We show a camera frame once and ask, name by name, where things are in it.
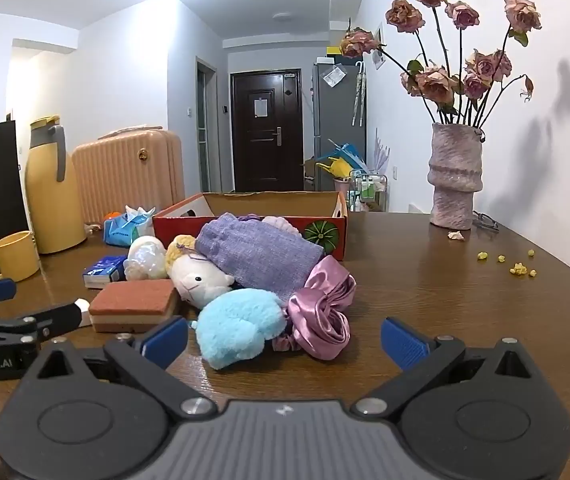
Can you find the pink scalloped plush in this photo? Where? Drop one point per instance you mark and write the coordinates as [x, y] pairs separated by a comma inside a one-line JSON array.
[[282, 224]]

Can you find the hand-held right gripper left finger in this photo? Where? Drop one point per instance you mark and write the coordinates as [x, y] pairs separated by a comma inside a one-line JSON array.
[[165, 342]]

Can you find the purple knit pouch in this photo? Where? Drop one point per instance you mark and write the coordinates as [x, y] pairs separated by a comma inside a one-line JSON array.
[[260, 255]]

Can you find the blue bag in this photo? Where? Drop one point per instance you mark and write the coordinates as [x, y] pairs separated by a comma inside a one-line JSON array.
[[355, 157]]

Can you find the pink satin cloth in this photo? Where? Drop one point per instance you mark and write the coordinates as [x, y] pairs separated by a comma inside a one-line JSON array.
[[322, 310]]

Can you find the purple wall decoration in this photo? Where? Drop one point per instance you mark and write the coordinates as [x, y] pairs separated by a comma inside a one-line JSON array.
[[382, 152]]

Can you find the cardboard box with pumpkin print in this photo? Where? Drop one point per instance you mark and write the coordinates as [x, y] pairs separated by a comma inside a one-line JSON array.
[[277, 203]]

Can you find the light blue fluffy plush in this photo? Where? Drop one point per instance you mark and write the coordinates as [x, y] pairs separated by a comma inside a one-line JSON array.
[[237, 325]]

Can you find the white hanging umbrella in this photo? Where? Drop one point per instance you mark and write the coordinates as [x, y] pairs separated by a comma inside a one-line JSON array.
[[359, 95]]

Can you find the pink ribbed suitcase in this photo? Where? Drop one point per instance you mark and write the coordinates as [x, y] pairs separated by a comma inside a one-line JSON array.
[[130, 175]]

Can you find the wall picture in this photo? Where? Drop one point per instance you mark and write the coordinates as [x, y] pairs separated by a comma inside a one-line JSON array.
[[379, 55]]

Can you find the scattered yellow petal bits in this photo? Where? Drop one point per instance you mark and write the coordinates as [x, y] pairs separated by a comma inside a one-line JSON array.
[[517, 268]]

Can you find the black eyeglasses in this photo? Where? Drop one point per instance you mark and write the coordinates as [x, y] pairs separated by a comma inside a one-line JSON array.
[[487, 222]]

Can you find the paper notice on door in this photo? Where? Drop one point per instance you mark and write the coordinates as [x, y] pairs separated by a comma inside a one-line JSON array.
[[261, 108]]

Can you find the round ceiling lamp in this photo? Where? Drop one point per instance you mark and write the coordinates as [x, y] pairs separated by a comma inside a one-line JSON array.
[[282, 16]]

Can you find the brown layered sponge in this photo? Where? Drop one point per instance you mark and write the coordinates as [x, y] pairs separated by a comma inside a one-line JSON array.
[[132, 305]]

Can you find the yellow watering can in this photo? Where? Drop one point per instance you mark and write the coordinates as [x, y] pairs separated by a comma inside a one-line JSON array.
[[335, 167]]

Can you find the fallen rose petal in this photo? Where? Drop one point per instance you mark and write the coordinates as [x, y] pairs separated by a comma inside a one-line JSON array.
[[456, 235]]

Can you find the pink textured vase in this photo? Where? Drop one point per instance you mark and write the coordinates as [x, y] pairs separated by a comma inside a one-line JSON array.
[[455, 175]]

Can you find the small white object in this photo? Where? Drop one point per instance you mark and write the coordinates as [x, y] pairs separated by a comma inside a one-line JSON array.
[[84, 312]]

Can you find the grey refrigerator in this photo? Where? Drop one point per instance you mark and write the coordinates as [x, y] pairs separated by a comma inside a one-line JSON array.
[[332, 120]]

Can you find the trolley with bottles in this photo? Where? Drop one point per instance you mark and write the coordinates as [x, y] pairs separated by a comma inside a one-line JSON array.
[[367, 192]]

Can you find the small blue carton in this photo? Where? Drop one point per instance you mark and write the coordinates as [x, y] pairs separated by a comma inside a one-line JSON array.
[[105, 271]]

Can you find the dark wooden door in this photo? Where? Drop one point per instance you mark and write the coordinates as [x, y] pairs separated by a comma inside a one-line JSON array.
[[265, 160]]

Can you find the yellow mug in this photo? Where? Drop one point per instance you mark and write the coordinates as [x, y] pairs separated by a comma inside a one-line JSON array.
[[15, 257]]

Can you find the clear plastic bag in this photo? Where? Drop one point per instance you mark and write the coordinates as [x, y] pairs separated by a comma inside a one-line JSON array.
[[334, 76]]

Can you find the yellow thermos jug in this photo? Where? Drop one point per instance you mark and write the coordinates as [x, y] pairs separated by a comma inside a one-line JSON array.
[[54, 210]]

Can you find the grey framed glass door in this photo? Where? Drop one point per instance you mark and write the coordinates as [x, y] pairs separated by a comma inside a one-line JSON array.
[[206, 130]]

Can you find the blue tissue pack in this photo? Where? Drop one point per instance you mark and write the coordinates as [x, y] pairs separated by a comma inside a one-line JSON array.
[[122, 230]]

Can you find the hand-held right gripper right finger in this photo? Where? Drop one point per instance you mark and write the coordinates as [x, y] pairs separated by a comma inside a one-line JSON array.
[[404, 345]]

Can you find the brown cardboard box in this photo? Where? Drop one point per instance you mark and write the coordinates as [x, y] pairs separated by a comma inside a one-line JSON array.
[[310, 172]]

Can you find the yellow and black box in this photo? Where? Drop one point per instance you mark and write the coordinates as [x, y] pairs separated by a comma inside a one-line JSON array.
[[334, 51]]

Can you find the bunch of dried roses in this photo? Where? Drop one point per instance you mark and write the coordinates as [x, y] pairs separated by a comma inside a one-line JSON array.
[[435, 82]]

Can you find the small orange object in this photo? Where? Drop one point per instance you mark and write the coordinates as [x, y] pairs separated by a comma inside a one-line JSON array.
[[110, 216]]

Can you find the plush doll with yellow hair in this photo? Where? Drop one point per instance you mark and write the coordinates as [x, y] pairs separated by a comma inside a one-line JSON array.
[[200, 280]]

